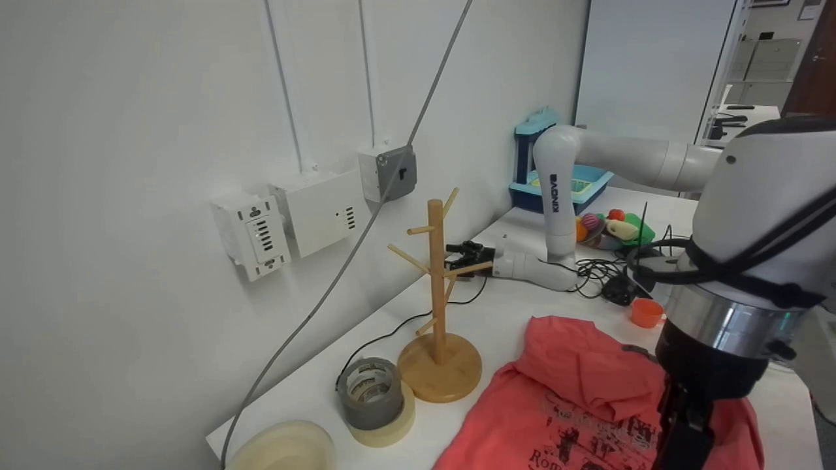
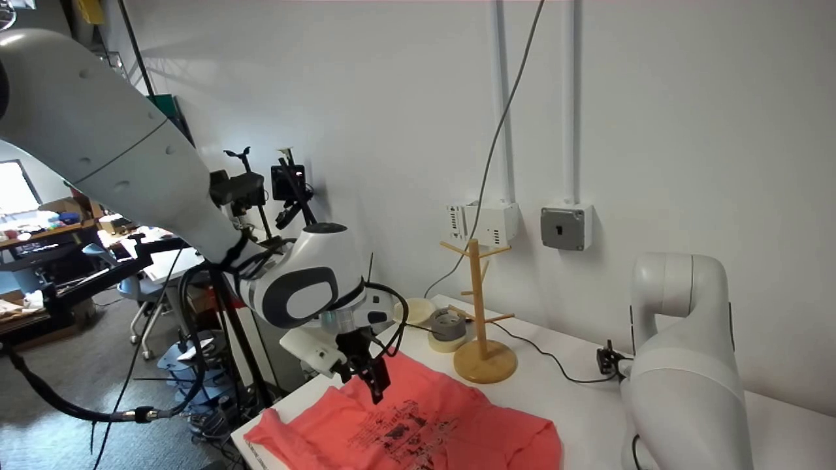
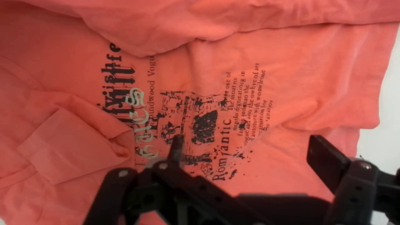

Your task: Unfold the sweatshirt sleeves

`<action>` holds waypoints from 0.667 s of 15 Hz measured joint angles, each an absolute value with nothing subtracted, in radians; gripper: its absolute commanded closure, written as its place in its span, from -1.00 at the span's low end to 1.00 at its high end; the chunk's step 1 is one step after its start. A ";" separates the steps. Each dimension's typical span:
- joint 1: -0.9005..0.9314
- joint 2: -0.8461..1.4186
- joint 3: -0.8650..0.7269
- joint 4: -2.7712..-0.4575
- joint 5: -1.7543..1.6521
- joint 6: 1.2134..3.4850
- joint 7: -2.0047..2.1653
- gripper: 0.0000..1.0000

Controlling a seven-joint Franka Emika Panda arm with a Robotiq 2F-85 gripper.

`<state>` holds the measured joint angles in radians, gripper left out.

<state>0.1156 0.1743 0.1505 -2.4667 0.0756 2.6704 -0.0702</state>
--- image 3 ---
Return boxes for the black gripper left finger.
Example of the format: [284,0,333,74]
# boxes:
[82,134,259,225]

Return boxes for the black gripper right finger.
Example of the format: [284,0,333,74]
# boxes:
[307,134,400,225]

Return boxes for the coral printed sweatshirt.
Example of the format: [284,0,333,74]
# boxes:
[0,0,400,225]

